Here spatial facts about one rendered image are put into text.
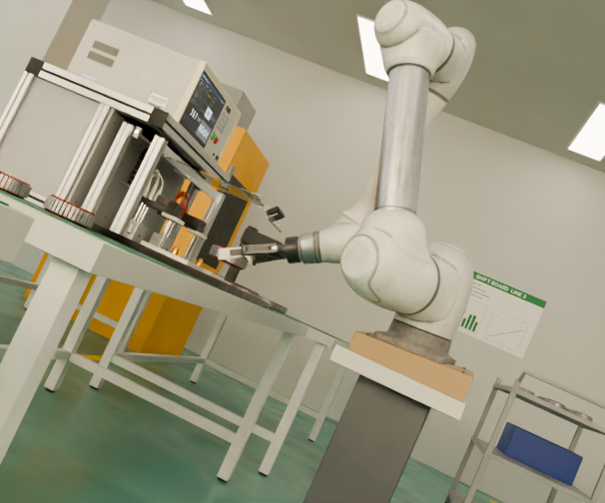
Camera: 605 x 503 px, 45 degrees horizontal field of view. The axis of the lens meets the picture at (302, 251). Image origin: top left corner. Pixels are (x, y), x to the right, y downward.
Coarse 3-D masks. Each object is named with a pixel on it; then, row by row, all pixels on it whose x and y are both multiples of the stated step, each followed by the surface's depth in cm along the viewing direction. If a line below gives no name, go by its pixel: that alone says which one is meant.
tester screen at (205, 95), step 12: (204, 84) 214; (192, 96) 209; (204, 96) 217; (216, 96) 225; (204, 108) 220; (216, 108) 229; (192, 120) 216; (204, 120) 224; (216, 120) 233; (192, 132) 219; (204, 144) 232
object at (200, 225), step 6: (162, 216) 235; (186, 216) 233; (192, 216) 233; (168, 222) 235; (174, 222) 238; (186, 222) 233; (192, 222) 233; (198, 222) 232; (204, 222) 236; (192, 228) 232; (198, 228) 233; (204, 228) 238; (162, 234) 234; (168, 234) 239; (198, 234) 232
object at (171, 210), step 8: (144, 200) 210; (152, 200) 210; (160, 200) 210; (168, 200) 209; (144, 208) 213; (152, 208) 216; (160, 208) 209; (168, 208) 209; (176, 208) 210; (136, 216) 211; (144, 216) 215; (168, 216) 209; (176, 216) 212
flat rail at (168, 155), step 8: (168, 152) 201; (168, 160) 203; (176, 160) 208; (176, 168) 212; (184, 168) 216; (192, 176) 224; (200, 176) 230; (200, 184) 233; (208, 184) 239; (208, 192) 242; (216, 192) 249; (216, 200) 253
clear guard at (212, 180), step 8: (192, 168) 235; (208, 176) 236; (216, 184) 247; (224, 184) 238; (232, 184) 231; (232, 192) 249; (240, 192) 240; (248, 192) 231; (248, 200) 251; (256, 200) 241; (264, 200) 235; (264, 208) 229; (272, 216) 241; (280, 232) 250
